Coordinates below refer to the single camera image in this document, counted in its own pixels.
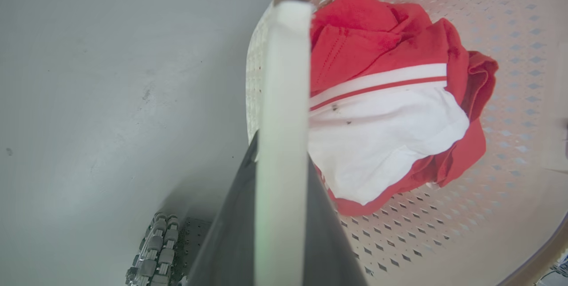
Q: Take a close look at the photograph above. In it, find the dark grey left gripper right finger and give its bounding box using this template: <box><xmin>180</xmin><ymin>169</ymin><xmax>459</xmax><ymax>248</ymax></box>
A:
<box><xmin>303</xmin><ymin>154</ymin><xmax>369</xmax><ymax>286</ymax></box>

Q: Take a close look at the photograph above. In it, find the white perforated laundry basket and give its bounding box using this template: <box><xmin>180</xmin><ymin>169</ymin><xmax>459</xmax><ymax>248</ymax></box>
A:
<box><xmin>245</xmin><ymin>0</ymin><xmax>568</xmax><ymax>286</ymax></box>

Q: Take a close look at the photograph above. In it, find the red and white garment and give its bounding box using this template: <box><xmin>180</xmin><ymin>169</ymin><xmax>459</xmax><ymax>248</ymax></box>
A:
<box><xmin>308</xmin><ymin>0</ymin><xmax>499</xmax><ymax>217</ymax></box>

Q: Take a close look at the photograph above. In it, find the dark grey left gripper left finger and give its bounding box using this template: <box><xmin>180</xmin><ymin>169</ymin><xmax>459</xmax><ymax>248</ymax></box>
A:
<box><xmin>188</xmin><ymin>131</ymin><xmax>259</xmax><ymax>286</ymax></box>

